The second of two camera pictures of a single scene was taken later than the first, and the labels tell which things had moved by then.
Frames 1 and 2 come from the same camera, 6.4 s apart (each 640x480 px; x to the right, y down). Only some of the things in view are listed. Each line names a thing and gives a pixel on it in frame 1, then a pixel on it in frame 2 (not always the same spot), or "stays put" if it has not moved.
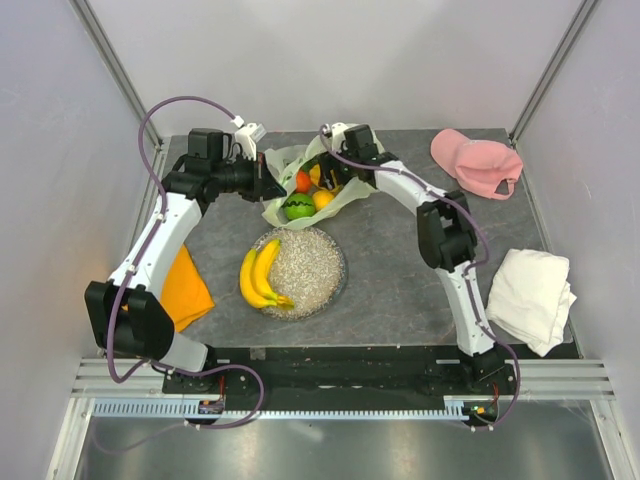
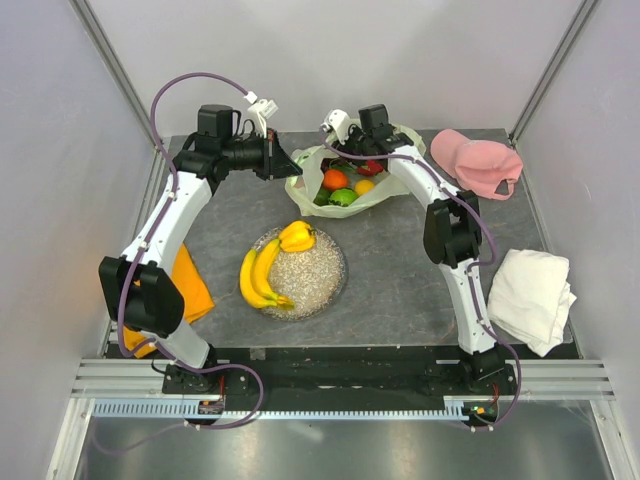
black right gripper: x=328 y=161 → x=353 y=131
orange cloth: x=184 y=292 stays put
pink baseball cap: x=483 y=166 stays put
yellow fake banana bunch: x=255 y=282 stays put
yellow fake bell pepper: x=315 y=173 → x=296 y=236
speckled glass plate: x=309 y=269 stays put
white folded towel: x=531 y=298 stays put
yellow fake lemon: x=321 y=198 → x=363 y=186
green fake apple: x=299 y=206 → x=343 y=196
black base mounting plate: x=347 y=378 stays put
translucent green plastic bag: x=284 y=206 → x=301 y=189
